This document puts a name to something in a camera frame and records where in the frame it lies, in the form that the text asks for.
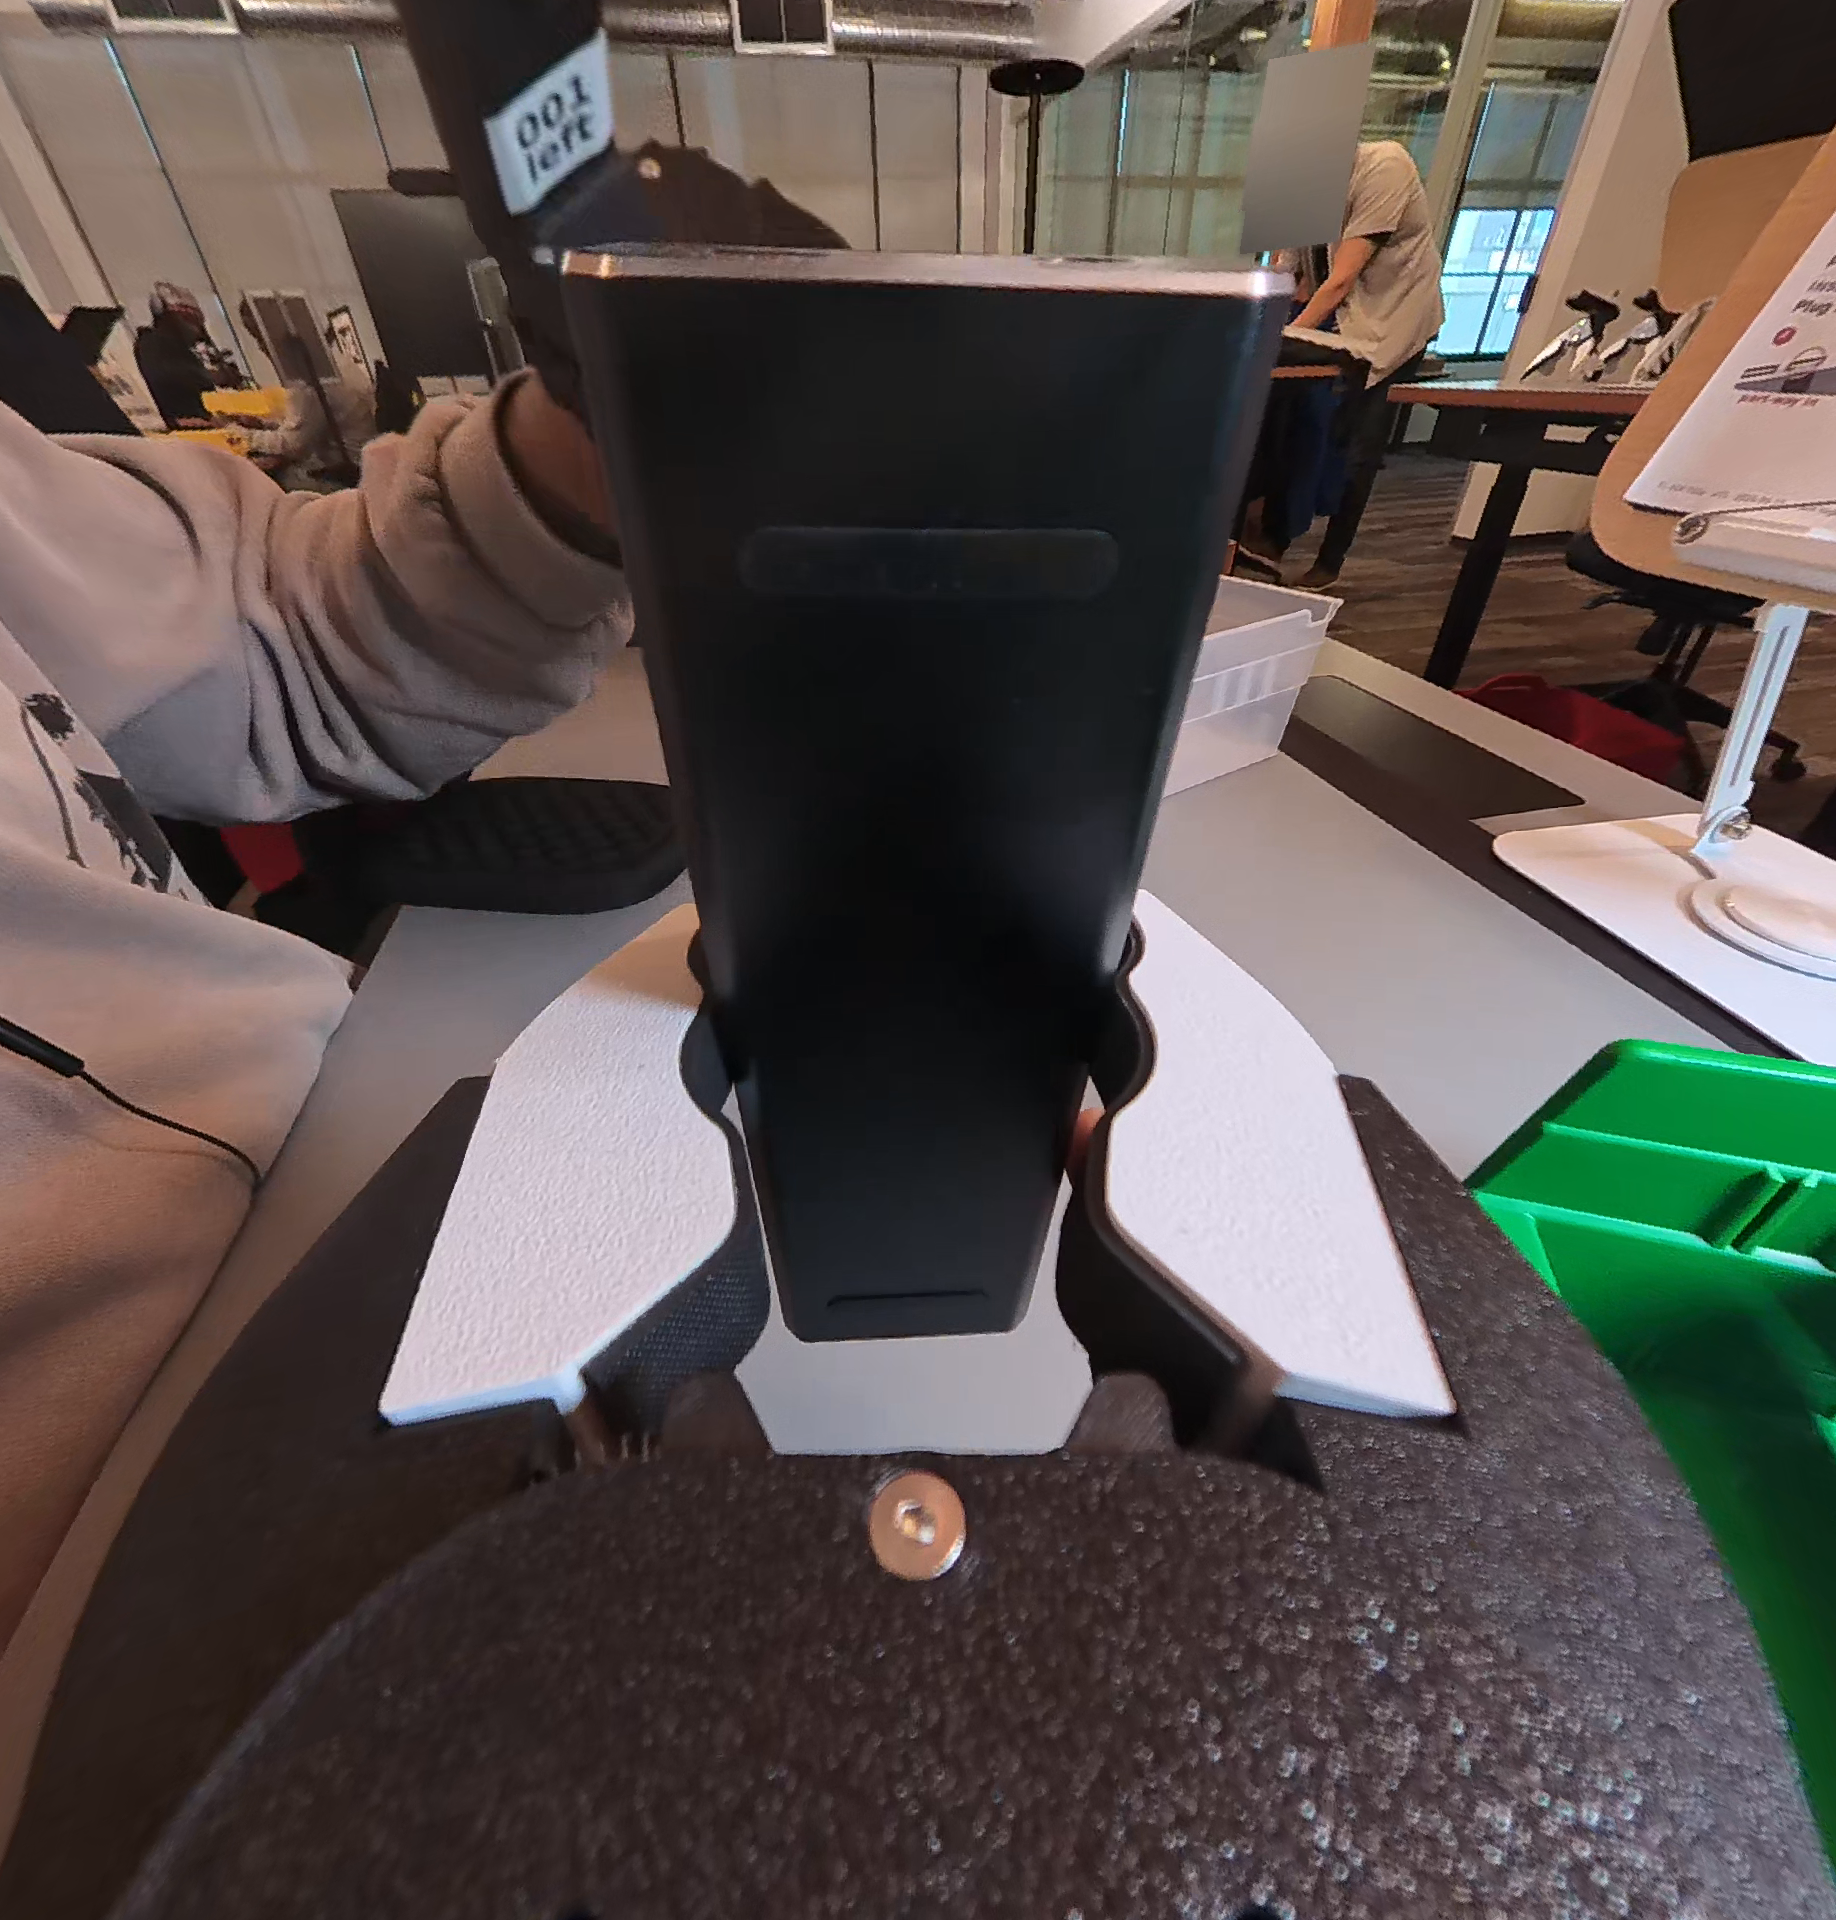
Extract person's left hand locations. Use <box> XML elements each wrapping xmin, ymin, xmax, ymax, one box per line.
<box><xmin>535</xmin><ymin>373</ymin><xmax>624</xmax><ymax>568</ymax></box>

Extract clear plastic bin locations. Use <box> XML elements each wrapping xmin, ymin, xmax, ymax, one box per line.
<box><xmin>1165</xmin><ymin>574</ymin><xmax>1343</xmax><ymax>799</ymax></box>

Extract green plastic bin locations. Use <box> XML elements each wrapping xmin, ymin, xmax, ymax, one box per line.
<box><xmin>1464</xmin><ymin>1037</ymin><xmax>1836</xmax><ymax>1920</ymax></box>

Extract dark screen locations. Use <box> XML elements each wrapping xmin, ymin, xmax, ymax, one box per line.
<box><xmin>329</xmin><ymin>186</ymin><xmax>495</xmax><ymax>379</ymax></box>

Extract black mesh chair seat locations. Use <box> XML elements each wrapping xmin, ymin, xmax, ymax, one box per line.
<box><xmin>354</xmin><ymin>775</ymin><xmax>681</xmax><ymax>919</ymax></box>

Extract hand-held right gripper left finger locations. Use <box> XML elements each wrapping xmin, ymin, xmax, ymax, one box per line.
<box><xmin>376</xmin><ymin>906</ymin><xmax>775</xmax><ymax>1426</ymax></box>

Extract instruction sheet on stand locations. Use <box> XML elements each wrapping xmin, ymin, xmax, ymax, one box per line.
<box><xmin>1564</xmin><ymin>0</ymin><xmax>1836</xmax><ymax>783</ymax></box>

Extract white sheet stand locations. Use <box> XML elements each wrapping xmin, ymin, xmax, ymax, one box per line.
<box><xmin>1495</xmin><ymin>597</ymin><xmax>1836</xmax><ymax>1074</ymax></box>

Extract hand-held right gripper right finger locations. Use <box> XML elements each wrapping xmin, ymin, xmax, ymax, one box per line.
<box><xmin>1060</xmin><ymin>892</ymin><xmax>1459</xmax><ymax>1490</ymax></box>

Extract white instruction sheet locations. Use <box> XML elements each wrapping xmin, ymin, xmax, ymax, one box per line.
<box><xmin>1619</xmin><ymin>144</ymin><xmax>1836</xmax><ymax>623</ymax></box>

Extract wooden office desk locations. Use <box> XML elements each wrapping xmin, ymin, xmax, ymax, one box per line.
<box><xmin>1268</xmin><ymin>353</ymin><xmax>1660</xmax><ymax>691</ymax></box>

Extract person's left forearm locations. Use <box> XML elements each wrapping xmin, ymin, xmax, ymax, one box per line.
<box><xmin>0</xmin><ymin>369</ymin><xmax>634</xmax><ymax>826</ymax></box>

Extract thin black earphone cable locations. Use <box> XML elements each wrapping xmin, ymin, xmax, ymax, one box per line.
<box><xmin>0</xmin><ymin>1005</ymin><xmax>267</xmax><ymax>1186</ymax></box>

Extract black floor lamp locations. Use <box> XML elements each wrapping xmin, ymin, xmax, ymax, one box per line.
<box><xmin>992</xmin><ymin>55</ymin><xmax>1089</xmax><ymax>254</ymax></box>

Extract red bag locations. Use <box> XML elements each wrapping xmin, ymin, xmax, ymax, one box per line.
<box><xmin>1459</xmin><ymin>675</ymin><xmax>1627</xmax><ymax>750</ymax></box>

